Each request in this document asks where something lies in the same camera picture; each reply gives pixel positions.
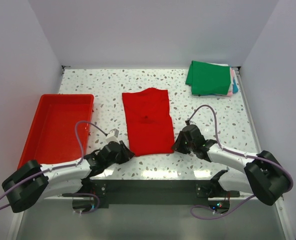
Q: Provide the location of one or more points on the green folded t shirt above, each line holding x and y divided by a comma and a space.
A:
208, 78

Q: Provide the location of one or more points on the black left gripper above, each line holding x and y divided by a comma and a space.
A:
126, 154

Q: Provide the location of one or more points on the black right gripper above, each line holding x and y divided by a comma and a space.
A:
177, 146

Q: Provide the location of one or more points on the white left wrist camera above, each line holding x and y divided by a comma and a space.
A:
112, 136

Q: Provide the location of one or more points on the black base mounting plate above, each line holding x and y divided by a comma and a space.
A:
146, 192

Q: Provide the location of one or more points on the teal folded t shirt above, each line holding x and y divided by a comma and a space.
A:
235, 86

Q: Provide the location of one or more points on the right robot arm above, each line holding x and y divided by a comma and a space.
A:
258, 174

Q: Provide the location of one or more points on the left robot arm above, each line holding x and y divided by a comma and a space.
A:
34, 182

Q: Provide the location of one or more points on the red t shirt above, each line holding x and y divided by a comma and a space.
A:
149, 124

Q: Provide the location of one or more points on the red plastic tray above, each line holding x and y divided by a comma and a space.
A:
51, 139

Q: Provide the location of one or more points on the pink folded t shirt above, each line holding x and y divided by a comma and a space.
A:
231, 89

